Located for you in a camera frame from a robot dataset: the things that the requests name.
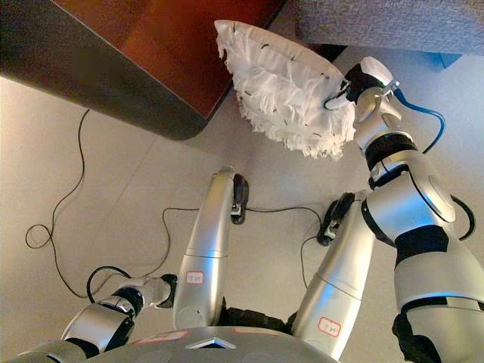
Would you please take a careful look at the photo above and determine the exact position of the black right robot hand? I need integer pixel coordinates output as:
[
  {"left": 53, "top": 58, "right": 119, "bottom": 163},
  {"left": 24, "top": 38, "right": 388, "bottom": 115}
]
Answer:
[{"left": 324, "top": 56, "right": 401, "bottom": 112}]

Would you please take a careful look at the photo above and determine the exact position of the wooden table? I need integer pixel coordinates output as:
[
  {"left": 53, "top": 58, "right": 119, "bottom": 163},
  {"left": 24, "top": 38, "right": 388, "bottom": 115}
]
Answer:
[{"left": 0, "top": 0, "right": 281, "bottom": 143}]

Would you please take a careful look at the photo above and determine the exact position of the black robot foot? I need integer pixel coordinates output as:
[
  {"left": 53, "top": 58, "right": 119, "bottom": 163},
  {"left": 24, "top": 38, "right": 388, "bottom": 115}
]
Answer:
[
  {"left": 316, "top": 191, "right": 356, "bottom": 246},
  {"left": 229, "top": 172, "right": 251, "bottom": 225}
]

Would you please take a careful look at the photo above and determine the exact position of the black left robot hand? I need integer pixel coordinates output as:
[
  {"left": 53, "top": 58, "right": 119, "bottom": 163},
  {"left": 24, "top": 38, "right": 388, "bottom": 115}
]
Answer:
[{"left": 160, "top": 273, "right": 179, "bottom": 308}]

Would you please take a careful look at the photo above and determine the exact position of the white fringed pillow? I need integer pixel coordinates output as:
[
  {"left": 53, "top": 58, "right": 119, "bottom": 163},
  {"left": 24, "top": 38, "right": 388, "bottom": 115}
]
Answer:
[{"left": 213, "top": 19, "right": 358, "bottom": 161}]

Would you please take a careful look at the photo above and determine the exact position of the black right robot foot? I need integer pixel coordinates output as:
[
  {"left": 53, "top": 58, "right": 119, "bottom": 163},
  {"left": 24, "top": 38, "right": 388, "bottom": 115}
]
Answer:
[{"left": 316, "top": 191, "right": 356, "bottom": 246}]

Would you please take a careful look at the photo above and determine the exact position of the black left robot foot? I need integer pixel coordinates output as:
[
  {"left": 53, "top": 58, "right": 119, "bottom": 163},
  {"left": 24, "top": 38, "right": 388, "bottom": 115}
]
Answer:
[{"left": 229, "top": 172, "right": 251, "bottom": 225}]

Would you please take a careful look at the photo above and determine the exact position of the thin floor cable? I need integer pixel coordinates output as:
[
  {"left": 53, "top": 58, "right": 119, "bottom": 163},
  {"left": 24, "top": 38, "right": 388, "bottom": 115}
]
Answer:
[
  {"left": 25, "top": 108, "right": 92, "bottom": 299},
  {"left": 130, "top": 206, "right": 334, "bottom": 290}
]

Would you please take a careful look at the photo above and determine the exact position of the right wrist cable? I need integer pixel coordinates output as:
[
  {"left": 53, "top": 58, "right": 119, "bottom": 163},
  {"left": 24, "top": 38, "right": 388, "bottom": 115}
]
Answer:
[{"left": 396, "top": 93, "right": 446, "bottom": 155}]

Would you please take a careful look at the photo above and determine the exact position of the grey robot torso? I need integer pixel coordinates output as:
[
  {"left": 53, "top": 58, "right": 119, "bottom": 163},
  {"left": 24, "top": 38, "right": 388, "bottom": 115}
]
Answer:
[{"left": 7, "top": 306, "right": 341, "bottom": 363}]

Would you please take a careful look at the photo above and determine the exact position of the silver left robot leg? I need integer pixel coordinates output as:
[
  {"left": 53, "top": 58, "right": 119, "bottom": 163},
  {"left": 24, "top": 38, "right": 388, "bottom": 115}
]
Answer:
[{"left": 172, "top": 165, "right": 237, "bottom": 329}]

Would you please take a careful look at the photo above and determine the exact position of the grey fabric armchair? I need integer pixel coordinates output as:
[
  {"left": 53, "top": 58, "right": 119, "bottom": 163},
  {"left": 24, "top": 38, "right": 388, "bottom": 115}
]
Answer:
[{"left": 293, "top": 0, "right": 484, "bottom": 72}]

